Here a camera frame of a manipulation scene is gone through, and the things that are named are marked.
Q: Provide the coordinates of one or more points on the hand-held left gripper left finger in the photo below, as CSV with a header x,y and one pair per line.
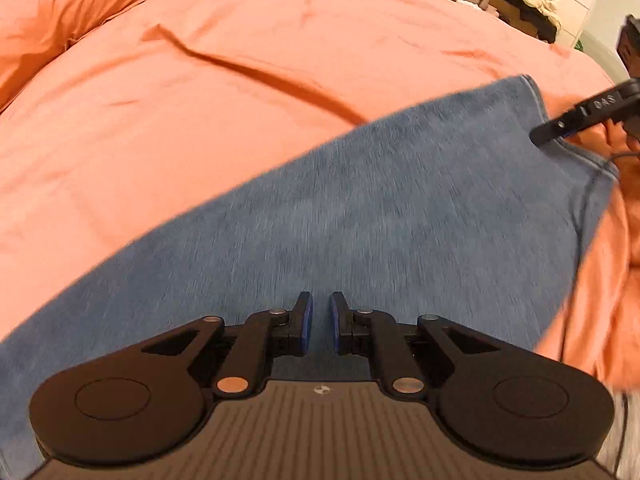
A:
x,y
303,327

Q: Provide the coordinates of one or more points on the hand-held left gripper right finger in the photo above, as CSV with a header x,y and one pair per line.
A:
x,y
338,327

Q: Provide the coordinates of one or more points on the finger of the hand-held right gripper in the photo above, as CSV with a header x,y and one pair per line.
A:
x,y
592,110

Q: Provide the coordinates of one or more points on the blue denim pants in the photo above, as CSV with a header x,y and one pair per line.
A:
x,y
380,210

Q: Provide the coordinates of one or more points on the crumpled white garment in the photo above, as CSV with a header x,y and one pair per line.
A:
x,y
539,2

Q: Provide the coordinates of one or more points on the orange bed sheet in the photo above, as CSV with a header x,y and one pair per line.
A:
x,y
240,90

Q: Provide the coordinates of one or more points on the person's grey striped clothing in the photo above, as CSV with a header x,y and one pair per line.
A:
x,y
625,440

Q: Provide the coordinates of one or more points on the orange duvet bundle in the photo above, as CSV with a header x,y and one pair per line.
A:
x,y
65,5

